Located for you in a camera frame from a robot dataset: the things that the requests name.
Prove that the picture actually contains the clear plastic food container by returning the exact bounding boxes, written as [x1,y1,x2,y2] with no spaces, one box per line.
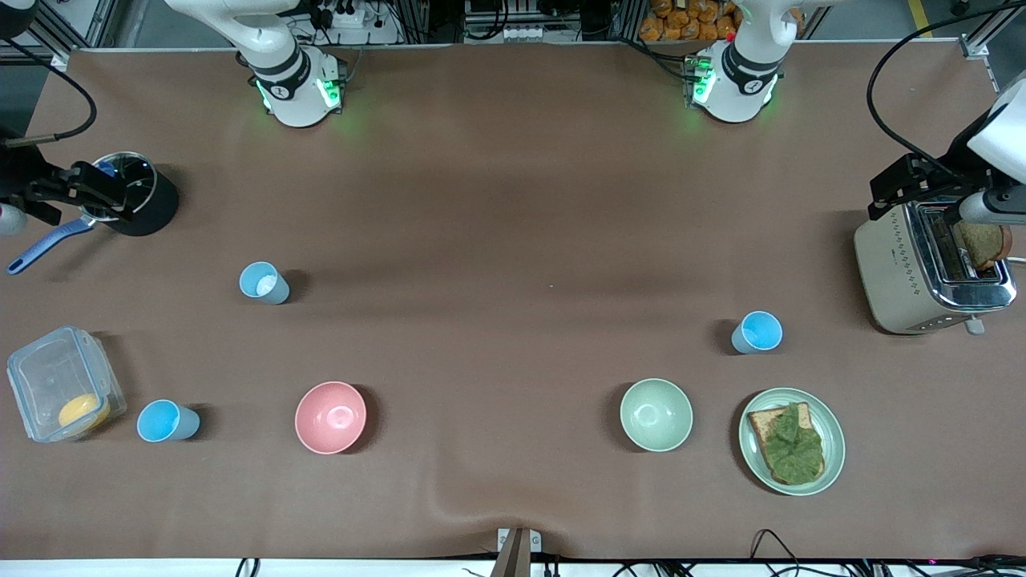
[6,325,127,443]

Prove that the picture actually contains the toast slice on plate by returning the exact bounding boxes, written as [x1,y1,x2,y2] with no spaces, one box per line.
[747,401,826,486]

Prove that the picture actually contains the black looped cable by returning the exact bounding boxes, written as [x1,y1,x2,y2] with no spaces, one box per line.
[749,528,804,563]

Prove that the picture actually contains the dark brown bread slice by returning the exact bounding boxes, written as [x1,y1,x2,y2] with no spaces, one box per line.
[954,220,1013,272]

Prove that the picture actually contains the green lettuce leaf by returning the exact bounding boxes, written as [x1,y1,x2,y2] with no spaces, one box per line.
[761,403,825,485]

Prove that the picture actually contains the bag of orange snacks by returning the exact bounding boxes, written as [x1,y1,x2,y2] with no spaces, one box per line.
[639,0,740,43]

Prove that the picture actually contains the white power strip with plugs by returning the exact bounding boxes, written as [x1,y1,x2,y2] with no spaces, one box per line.
[313,0,379,30]

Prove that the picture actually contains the glass lid with blue knob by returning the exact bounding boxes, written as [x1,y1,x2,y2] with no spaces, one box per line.
[78,152,158,224]

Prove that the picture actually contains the black saucepan with blue handle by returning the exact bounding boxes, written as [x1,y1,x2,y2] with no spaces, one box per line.
[6,151,180,276]

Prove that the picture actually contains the pale green plate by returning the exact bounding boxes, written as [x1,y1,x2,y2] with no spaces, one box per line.
[738,388,846,497]

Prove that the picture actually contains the blue plastic cup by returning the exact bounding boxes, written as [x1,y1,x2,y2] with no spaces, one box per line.
[136,399,201,443]
[239,261,291,305]
[731,311,784,355]

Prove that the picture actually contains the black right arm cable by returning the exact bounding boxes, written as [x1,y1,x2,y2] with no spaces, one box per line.
[4,38,99,147]

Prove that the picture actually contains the cream and chrome toaster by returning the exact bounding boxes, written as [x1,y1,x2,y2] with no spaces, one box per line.
[854,196,1019,336]

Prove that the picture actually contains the orange round food piece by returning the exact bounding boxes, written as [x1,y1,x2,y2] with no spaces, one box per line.
[58,393,111,430]

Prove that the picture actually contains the pale green bowl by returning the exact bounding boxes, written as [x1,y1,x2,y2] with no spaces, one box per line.
[620,378,694,453]

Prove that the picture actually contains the pink bowl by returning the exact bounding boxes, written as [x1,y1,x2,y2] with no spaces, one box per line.
[294,381,368,455]

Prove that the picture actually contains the metal table clamp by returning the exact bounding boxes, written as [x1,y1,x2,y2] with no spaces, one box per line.
[496,527,543,577]

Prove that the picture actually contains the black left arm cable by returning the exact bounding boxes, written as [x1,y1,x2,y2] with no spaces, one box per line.
[866,0,1026,165]

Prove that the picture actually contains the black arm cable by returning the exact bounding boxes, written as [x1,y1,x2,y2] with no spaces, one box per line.
[866,0,1026,165]
[4,38,99,147]

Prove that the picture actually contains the brown table cover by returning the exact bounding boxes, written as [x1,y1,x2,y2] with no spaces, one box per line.
[0,42,1026,562]

